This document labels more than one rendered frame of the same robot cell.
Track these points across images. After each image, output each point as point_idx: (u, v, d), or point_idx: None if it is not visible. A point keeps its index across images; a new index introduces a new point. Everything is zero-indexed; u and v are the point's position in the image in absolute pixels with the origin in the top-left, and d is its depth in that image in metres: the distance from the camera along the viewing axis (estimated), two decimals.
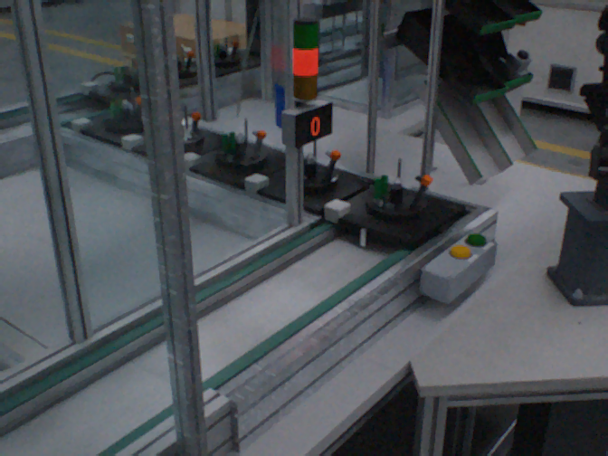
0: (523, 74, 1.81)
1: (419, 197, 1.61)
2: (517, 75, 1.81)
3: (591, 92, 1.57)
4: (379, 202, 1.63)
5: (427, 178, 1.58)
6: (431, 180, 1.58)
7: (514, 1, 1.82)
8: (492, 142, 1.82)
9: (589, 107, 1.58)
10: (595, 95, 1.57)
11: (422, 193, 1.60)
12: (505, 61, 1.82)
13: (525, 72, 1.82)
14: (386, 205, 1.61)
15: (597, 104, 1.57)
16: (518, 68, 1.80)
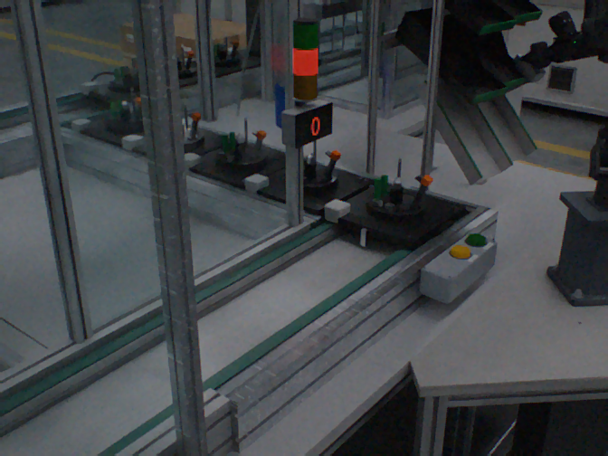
0: (540, 74, 1.78)
1: (419, 197, 1.61)
2: (534, 74, 1.77)
3: (550, 62, 1.72)
4: (379, 202, 1.63)
5: (427, 178, 1.58)
6: (431, 180, 1.58)
7: (514, 1, 1.82)
8: (492, 142, 1.82)
9: None
10: None
11: (422, 193, 1.60)
12: None
13: (541, 72, 1.78)
14: (386, 205, 1.61)
15: None
16: None
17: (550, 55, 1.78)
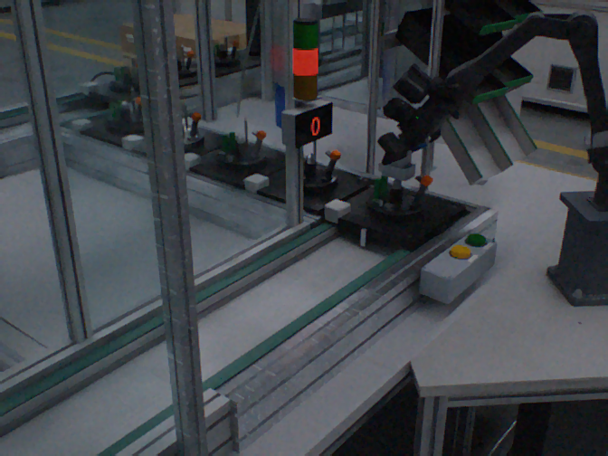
0: (409, 167, 1.60)
1: (419, 197, 1.61)
2: (403, 170, 1.60)
3: (408, 149, 1.55)
4: (379, 202, 1.63)
5: (427, 178, 1.58)
6: (431, 180, 1.58)
7: (514, 1, 1.82)
8: (492, 142, 1.82)
9: None
10: (404, 147, 1.56)
11: (422, 193, 1.60)
12: None
13: (410, 166, 1.61)
14: (386, 205, 1.61)
15: None
16: (400, 163, 1.59)
17: (409, 147, 1.62)
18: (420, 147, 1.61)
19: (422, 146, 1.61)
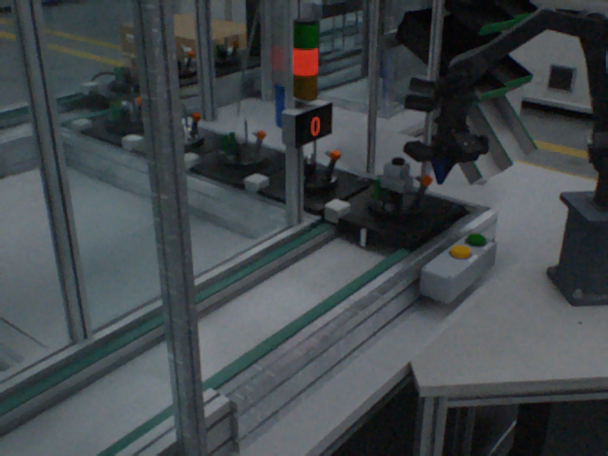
0: (407, 180, 1.62)
1: (419, 197, 1.61)
2: (401, 183, 1.61)
3: None
4: (379, 202, 1.63)
5: (427, 178, 1.58)
6: (431, 180, 1.58)
7: (514, 1, 1.82)
8: (492, 142, 1.82)
9: None
10: None
11: (422, 193, 1.60)
12: (383, 174, 1.64)
13: (408, 178, 1.62)
14: (386, 205, 1.61)
15: None
16: (398, 175, 1.61)
17: None
18: None
19: None
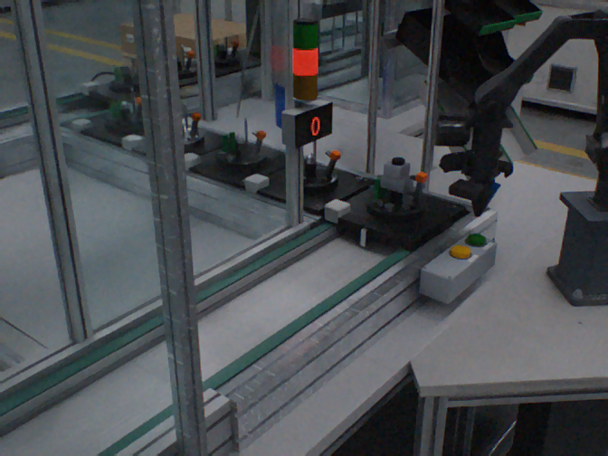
0: (407, 180, 1.62)
1: (417, 195, 1.61)
2: (401, 183, 1.61)
3: (489, 183, 1.46)
4: (379, 202, 1.63)
5: (421, 175, 1.59)
6: (425, 175, 1.59)
7: (514, 1, 1.82)
8: None
9: (489, 197, 1.47)
10: (485, 185, 1.47)
11: (419, 191, 1.61)
12: (383, 174, 1.64)
13: (408, 178, 1.62)
14: (386, 205, 1.61)
15: None
16: (398, 175, 1.61)
17: None
18: (494, 187, 1.48)
19: (496, 186, 1.49)
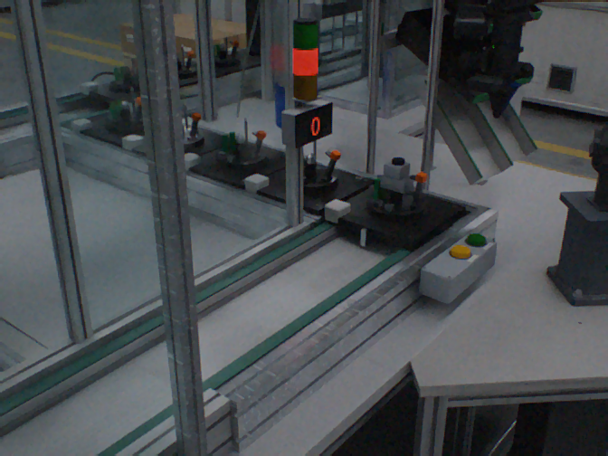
0: (407, 180, 1.62)
1: (417, 195, 1.61)
2: (401, 183, 1.61)
3: (509, 80, 1.43)
4: (379, 202, 1.63)
5: (421, 175, 1.59)
6: (425, 175, 1.59)
7: None
8: (492, 142, 1.82)
9: (508, 95, 1.44)
10: (505, 81, 1.44)
11: (419, 191, 1.61)
12: (383, 174, 1.64)
13: (408, 178, 1.62)
14: (386, 205, 1.61)
15: None
16: (398, 175, 1.61)
17: None
18: (514, 86, 1.45)
19: (516, 85, 1.45)
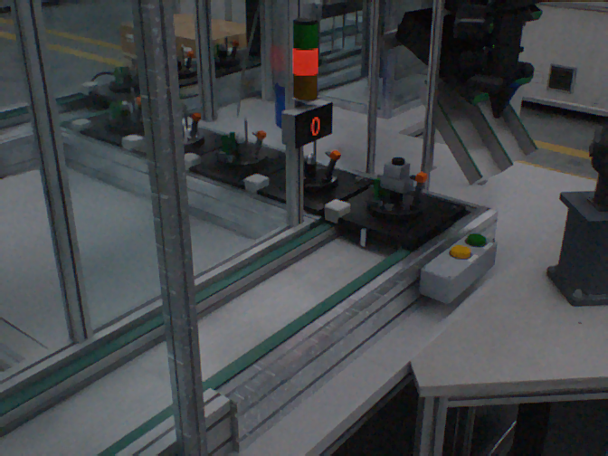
0: (407, 180, 1.62)
1: (417, 195, 1.61)
2: (401, 183, 1.61)
3: (509, 80, 1.43)
4: (379, 202, 1.63)
5: (421, 175, 1.59)
6: (425, 175, 1.59)
7: None
8: (492, 142, 1.82)
9: (508, 95, 1.44)
10: (505, 81, 1.44)
11: (419, 191, 1.61)
12: (383, 174, 1.64)
13: (408, 178, 1.62)
14: (386, 205, 1.61)
15: None
16: (398, 175, 1.61)
17: None
18: (514, 86, 1.45)
19: (516, 85, 1.45)
